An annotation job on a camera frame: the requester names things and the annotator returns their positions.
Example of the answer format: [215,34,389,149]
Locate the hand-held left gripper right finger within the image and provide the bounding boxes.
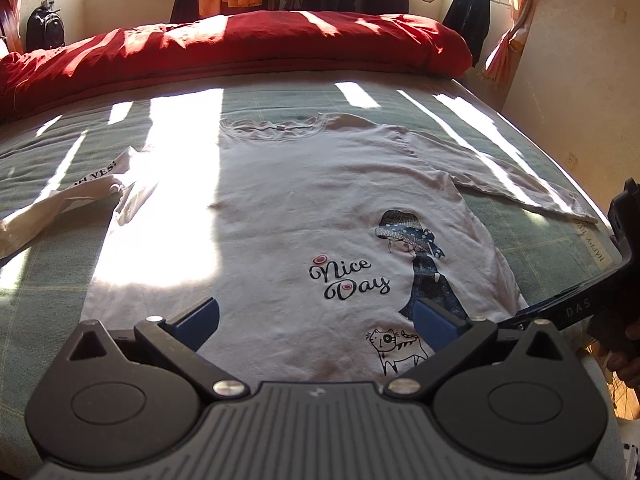
[385,299,568,401]

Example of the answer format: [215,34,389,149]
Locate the red duvet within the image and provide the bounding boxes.
[0,10,473,123]

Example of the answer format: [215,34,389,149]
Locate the person's right hand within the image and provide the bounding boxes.
[605,347,640,391]

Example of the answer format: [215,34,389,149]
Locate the wooden headboard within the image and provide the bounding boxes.
[0,0,26,56]

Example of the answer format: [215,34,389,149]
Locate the black backpack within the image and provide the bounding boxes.
[25,2,67,53]

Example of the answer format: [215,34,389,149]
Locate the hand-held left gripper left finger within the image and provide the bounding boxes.
[65,297,251,401]

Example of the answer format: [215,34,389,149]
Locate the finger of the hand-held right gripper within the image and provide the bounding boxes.
[497,262,636,333]

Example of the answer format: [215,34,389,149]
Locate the white printed long-sleeve shirt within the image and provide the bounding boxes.
[0,114,600,386]

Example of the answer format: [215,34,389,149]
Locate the black garment on hanger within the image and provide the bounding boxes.
[442,0,492,68]

